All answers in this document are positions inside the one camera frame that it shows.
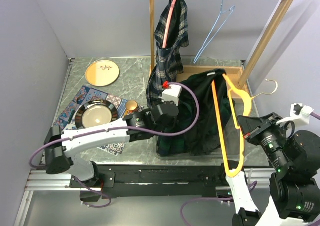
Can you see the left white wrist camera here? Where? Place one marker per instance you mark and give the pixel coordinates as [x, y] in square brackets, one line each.
[171, 93]

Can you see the navy beige plaid skirt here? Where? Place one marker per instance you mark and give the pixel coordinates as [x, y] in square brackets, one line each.
[168, 59]

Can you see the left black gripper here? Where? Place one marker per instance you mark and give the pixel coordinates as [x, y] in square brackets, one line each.
[175, 120]

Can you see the wooden clothes rack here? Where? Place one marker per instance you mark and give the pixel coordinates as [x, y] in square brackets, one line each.
[240, 79]

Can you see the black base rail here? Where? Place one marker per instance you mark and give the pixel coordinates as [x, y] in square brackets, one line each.
[114, 181]

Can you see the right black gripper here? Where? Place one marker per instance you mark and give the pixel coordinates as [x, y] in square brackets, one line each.
[252, 125]

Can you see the pink hanger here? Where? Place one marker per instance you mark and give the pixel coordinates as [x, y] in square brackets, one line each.
[166, 29]

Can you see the orange plastic hanger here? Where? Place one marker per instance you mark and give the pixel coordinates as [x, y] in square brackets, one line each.
[247, 102]

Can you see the copper cup with handle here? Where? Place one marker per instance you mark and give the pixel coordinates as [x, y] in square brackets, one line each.
[131, 107]

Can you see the clear plastic bin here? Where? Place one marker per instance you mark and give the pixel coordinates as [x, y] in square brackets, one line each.
[232, 144]

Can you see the green navy plaid skirt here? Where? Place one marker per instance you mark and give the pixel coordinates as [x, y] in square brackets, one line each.
[203, 138]

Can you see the light blue wire hanger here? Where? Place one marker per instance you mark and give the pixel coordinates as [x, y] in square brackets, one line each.
[211, 35]

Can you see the blue patterned placemat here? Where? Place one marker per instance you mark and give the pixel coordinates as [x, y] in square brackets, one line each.
[85, 95]

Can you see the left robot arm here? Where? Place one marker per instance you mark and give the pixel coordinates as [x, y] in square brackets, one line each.
[64, 148]

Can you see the black rimmed plate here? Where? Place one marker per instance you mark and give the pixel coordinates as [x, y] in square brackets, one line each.
[94, 113]

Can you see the dark green pen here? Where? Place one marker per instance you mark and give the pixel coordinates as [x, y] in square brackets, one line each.
[71, 115]

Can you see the beige round plate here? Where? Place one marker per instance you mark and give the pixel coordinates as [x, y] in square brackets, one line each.
[102, 73]

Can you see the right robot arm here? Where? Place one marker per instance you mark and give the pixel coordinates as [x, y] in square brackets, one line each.
[295, 156]

